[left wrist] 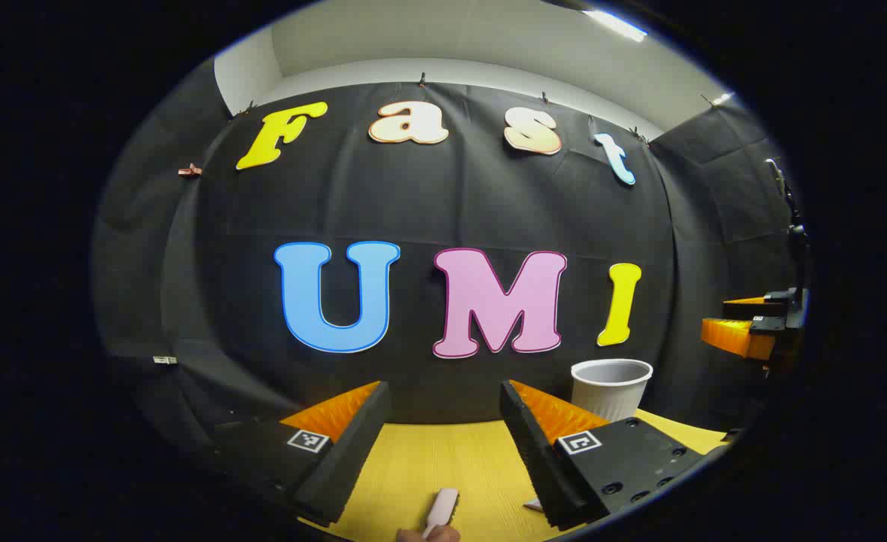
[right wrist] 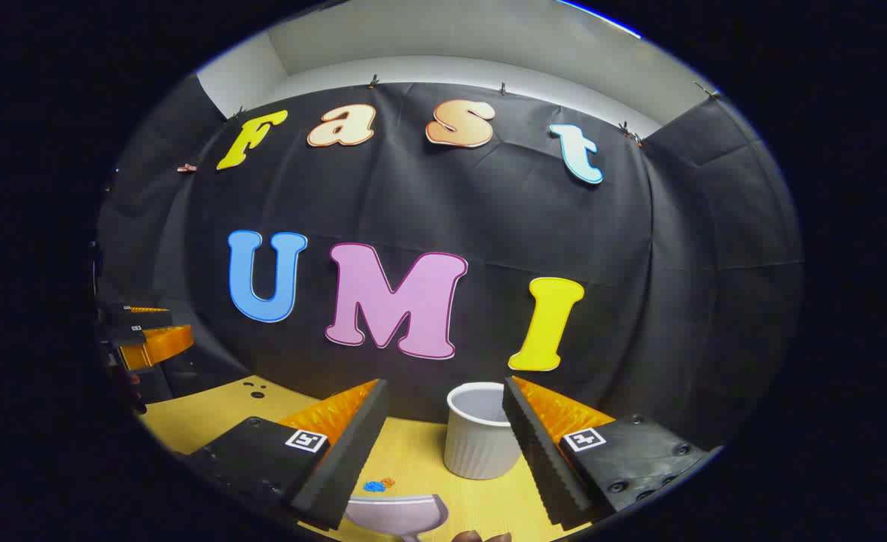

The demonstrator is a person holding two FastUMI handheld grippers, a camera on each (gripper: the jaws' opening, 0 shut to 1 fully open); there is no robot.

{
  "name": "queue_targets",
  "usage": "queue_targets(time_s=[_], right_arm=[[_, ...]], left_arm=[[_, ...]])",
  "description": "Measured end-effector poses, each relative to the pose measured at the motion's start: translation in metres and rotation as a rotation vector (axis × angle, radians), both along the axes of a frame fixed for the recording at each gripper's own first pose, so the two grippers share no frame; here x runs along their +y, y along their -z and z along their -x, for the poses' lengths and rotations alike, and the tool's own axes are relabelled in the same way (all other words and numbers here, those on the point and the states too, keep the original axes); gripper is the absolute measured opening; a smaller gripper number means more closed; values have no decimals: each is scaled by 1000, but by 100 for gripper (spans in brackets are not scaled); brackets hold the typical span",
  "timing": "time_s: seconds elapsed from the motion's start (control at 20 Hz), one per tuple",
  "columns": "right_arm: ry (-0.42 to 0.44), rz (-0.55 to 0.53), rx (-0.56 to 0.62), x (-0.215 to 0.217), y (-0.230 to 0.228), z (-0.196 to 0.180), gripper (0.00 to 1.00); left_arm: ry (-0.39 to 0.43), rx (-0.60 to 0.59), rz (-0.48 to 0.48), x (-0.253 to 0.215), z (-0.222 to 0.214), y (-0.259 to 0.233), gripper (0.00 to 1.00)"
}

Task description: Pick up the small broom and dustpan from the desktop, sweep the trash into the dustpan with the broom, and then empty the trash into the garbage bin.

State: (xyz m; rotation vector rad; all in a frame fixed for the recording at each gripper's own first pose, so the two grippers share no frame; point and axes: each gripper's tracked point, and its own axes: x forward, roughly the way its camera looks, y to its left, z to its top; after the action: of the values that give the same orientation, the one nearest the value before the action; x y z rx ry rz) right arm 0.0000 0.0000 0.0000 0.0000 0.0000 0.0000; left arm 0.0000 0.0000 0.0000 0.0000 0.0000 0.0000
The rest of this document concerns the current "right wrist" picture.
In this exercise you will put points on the yellow wooden desktop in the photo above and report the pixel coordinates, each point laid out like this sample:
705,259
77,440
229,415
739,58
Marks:
428,459

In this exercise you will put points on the light purple dustpan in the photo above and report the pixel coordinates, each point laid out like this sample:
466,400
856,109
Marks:
394,516

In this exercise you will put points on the blue paper trash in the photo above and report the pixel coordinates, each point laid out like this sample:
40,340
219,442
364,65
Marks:
373,487

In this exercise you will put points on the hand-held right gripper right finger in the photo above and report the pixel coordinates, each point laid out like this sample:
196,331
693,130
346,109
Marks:
541,459

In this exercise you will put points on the white ribbed garbage bin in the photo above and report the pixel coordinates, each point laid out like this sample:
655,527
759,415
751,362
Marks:
477,444

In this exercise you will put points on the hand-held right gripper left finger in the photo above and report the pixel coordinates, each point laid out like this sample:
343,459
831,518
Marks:
349,452

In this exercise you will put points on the black backdrop cloth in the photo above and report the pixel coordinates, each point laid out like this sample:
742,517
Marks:
489,211

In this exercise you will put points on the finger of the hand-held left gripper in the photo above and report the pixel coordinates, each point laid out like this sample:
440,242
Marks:
138,316
159,345

